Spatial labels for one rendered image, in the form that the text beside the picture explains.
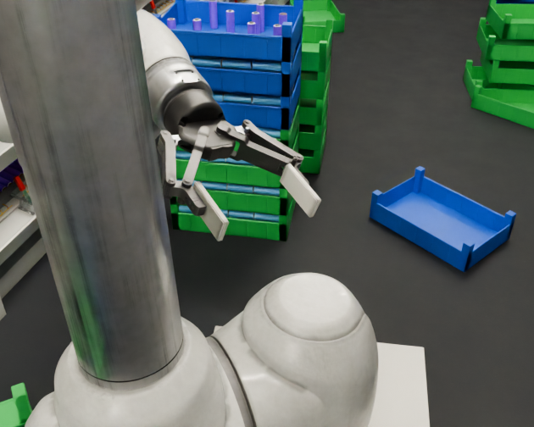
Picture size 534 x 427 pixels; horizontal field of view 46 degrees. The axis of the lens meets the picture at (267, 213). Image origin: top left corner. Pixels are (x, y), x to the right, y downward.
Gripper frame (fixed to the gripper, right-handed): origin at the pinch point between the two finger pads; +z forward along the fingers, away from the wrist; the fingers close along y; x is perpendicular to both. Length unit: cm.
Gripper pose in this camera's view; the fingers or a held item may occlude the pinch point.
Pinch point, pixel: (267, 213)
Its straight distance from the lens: 74.4
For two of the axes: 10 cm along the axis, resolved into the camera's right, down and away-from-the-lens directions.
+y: 7.9, -1.9, 5.8
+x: -3.0, 7.0, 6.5
